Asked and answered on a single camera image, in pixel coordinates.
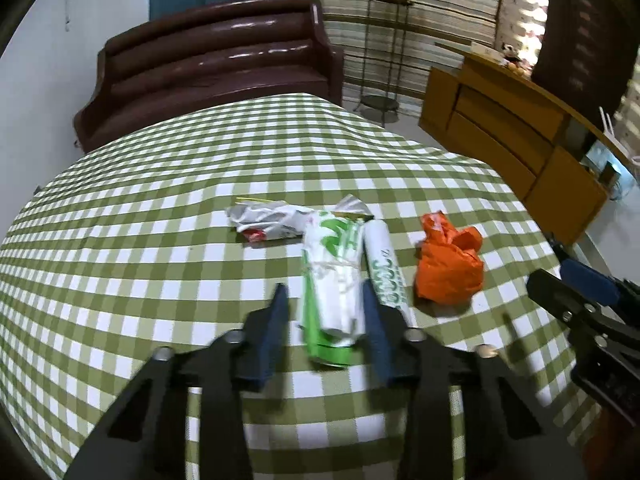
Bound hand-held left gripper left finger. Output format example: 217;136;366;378
62;284;291;480

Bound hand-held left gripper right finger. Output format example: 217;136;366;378
361;280;588;480

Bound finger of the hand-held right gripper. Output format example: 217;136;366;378
559;259;640;311
526;269;640;356

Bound green white plastic bag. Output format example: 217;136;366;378
299;194;376;367

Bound person's right forearm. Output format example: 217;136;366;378
595;400;640;466

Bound white tube green print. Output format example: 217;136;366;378
362;220;416;326

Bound orange plastic bag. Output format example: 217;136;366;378
414;212;485;306

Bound crumpled white wrapper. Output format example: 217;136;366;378
226;199;321;245

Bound white router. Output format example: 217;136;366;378
597;107;640;163

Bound green checkered tablecloth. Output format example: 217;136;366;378
0;92;601;480

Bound wooden cabinet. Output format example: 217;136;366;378
419;52;636;246

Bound black metal plant stand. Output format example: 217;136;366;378
352;0;415;126

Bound small plush toy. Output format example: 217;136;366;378
500;44;531;73

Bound purple curtain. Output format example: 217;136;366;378
530;0;640;106

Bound dark brown leather sofa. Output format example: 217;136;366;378
74;0;346;153

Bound patterned sheer curtain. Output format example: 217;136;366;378
495;0;551;66

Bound striped beige curtain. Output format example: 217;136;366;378
297;0;503;116

